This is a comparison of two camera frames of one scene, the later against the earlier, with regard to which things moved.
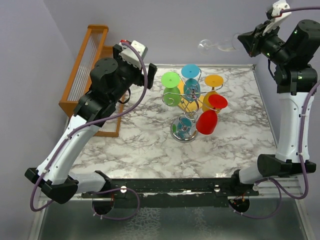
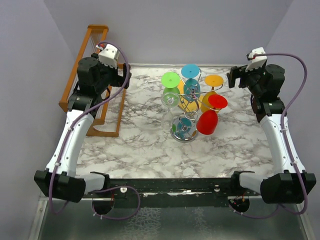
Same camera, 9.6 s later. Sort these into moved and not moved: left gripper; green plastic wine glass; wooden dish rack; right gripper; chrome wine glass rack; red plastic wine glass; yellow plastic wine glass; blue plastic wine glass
Moved: right gripper; left gripper
Not moved: green plastic wine glass; red plastic wine glass; chrome wine glass rack; yellow plastic wine glass; blue plastic wine glass; wooden dish rack
